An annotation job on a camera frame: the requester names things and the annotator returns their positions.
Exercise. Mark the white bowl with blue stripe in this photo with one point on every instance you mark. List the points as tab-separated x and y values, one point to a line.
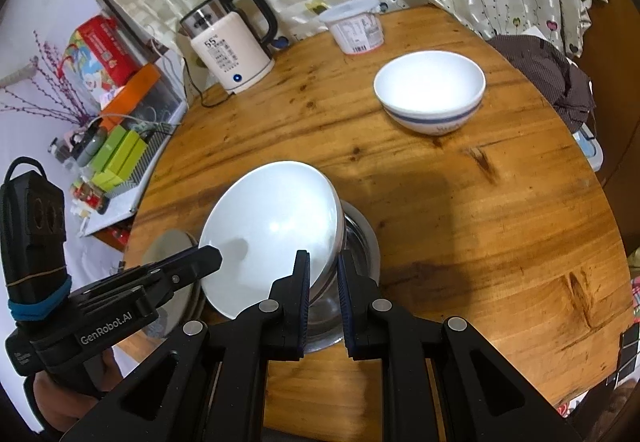
280	232
430	82

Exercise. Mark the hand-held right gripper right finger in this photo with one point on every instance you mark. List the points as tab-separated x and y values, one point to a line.
345	304

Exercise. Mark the red carton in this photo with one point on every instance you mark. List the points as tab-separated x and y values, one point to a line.
107	47

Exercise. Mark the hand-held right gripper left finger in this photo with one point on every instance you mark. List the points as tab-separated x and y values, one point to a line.
301	294

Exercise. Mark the cream electric kettle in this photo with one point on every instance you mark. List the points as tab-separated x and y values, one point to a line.
230	52

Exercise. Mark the dark brown cloth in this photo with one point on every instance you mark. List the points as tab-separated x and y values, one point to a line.
545	67

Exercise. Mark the clear storage box orange lid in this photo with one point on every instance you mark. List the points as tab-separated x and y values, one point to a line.
145	92

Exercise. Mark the stainless steel bowl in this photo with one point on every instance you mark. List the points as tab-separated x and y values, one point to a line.
357	247

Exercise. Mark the small red figurine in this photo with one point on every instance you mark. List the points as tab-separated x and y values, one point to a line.
90	194

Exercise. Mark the grey striped box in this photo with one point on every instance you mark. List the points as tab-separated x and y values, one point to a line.
147	150

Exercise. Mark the white plastic tub with lid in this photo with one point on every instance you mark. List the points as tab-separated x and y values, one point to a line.
355	30

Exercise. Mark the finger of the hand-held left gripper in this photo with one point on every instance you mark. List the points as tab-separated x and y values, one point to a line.
200	263
165	264

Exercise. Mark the person's left hand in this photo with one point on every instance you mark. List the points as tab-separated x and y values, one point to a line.
60	402

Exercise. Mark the green boxes stack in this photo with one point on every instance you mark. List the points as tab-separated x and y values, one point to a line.
122	147

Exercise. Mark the grey round device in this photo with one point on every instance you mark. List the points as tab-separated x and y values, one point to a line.
92	142

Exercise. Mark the purple decorative branches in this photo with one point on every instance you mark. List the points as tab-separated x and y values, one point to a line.
45	87

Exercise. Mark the brown wooden furniture panel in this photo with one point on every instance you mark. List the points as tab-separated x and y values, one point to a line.
615	72

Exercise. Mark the small dark-capped bottle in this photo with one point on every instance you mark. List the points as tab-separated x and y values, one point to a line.
62	150

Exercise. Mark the colourful cartoon box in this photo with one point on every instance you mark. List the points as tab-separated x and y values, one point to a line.
85	77

